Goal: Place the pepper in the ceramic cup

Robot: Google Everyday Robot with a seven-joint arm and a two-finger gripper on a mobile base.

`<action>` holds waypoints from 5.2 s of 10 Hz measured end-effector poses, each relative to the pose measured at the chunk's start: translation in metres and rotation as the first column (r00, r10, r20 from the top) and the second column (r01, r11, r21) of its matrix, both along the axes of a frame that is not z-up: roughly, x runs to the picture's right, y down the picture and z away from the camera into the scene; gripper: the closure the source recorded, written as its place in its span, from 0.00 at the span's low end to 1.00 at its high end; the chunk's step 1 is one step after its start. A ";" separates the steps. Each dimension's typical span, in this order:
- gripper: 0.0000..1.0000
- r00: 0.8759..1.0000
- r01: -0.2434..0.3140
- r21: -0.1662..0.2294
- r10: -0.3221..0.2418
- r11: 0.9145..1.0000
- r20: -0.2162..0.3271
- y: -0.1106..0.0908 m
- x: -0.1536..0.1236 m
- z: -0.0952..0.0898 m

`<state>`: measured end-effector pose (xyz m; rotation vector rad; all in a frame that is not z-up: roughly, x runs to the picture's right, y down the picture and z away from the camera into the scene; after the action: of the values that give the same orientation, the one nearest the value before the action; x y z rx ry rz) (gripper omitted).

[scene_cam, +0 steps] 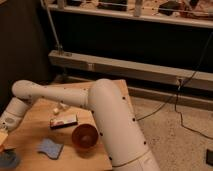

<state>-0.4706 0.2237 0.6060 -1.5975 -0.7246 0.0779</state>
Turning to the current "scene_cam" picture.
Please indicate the metal support pole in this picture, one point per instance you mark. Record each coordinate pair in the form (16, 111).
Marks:
(59, 45)

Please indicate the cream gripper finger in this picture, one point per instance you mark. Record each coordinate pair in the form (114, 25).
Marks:
(3, 136)

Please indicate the white tube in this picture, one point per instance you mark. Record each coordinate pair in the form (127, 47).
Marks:
(60, 108)

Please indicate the blue sponge cloth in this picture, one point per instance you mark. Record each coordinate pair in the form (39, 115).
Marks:
(50, 148)

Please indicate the black floor box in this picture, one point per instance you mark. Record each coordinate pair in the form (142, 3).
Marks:
(209, 157)

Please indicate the upper shelf with clutter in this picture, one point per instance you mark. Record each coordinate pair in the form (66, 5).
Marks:
(194, 13)

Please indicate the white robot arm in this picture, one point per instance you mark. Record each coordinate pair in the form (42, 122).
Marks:
(123, 140)

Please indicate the white metal shelf rail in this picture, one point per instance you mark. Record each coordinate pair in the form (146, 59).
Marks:
(129, 69)

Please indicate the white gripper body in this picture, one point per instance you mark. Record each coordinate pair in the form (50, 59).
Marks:
(8, 121)

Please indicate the dark rectangular box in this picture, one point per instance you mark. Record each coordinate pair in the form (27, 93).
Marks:
(63, 121)

